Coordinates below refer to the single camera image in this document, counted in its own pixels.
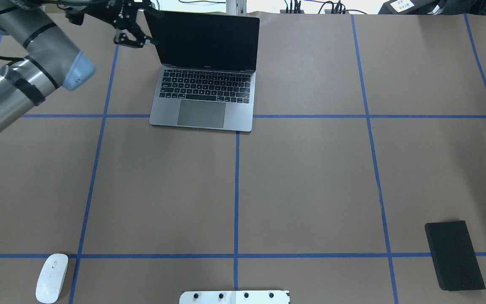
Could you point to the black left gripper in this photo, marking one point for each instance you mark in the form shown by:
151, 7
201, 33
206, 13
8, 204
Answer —
121, 17

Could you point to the grey laptop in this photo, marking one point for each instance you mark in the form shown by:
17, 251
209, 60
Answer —
207, 74

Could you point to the black mouse pad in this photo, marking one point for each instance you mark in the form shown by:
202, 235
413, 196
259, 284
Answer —
454, 259

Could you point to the white desk lamp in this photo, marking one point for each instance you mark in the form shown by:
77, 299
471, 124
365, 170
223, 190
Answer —
236, 7

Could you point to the white computer mouse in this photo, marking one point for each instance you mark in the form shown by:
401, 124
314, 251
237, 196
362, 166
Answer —
51, 278

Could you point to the black box with label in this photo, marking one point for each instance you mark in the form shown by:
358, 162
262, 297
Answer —
432, 7

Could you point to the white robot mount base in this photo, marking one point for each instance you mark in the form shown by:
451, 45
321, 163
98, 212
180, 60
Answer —
236, 297

